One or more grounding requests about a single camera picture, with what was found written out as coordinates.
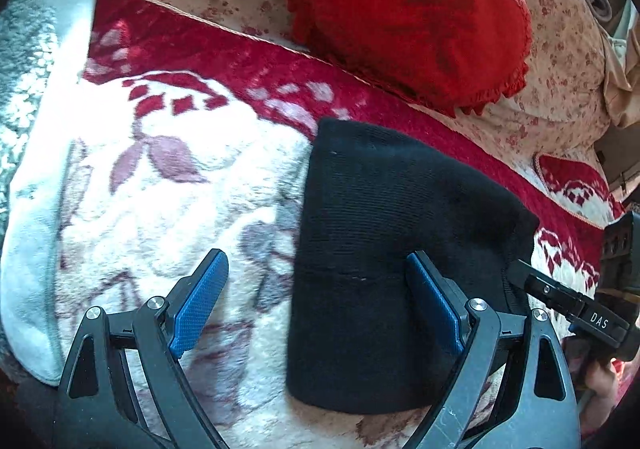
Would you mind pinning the red white plush blanket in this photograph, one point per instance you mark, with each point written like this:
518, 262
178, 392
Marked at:
188, 137

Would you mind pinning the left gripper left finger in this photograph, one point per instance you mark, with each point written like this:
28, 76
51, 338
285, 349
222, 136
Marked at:
97, 406

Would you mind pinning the black knit pants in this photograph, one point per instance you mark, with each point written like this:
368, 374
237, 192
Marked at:
357, 342

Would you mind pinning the red heart pillow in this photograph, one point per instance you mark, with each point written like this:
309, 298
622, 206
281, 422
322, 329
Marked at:
447, 55

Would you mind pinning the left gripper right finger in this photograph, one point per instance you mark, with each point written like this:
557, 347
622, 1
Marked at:
536, 405

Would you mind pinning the beige curtain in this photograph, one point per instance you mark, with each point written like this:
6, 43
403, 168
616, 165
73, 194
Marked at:
621, 78

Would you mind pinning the right hand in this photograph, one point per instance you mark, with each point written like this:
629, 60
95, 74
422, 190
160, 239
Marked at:
601, 380

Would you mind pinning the grey fleece blanket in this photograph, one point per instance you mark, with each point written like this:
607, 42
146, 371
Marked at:
44, 48

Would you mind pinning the floral cream bedsheet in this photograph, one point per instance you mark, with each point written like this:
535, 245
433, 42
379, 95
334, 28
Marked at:
560, 110

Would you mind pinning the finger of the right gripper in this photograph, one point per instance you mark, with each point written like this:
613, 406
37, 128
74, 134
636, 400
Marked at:
570, 308

